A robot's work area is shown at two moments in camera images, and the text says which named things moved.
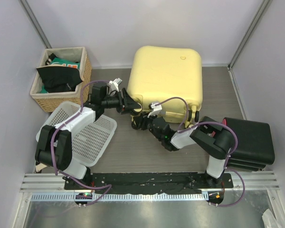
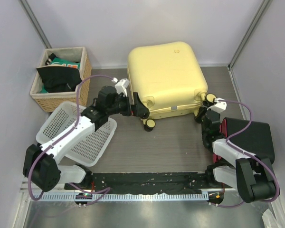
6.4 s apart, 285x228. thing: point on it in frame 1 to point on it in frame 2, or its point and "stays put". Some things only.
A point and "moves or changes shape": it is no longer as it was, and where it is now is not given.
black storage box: x=254 y=149 stays put
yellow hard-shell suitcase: x=169 y=80 moves or changes shape
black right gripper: x=139 y=120 to x=199 y=115
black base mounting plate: x=172 y=182 stays put
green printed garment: x=66 y=62 stays put
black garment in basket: x=59 y=79 stays put
